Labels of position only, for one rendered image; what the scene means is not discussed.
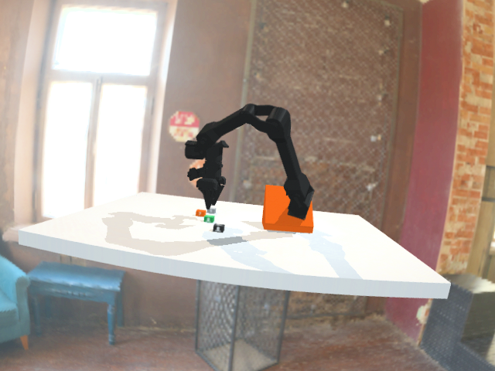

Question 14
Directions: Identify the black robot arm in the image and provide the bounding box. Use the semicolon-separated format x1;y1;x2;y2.
184;103;315;220

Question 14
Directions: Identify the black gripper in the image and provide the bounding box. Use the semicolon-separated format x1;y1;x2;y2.
196;160;226;209

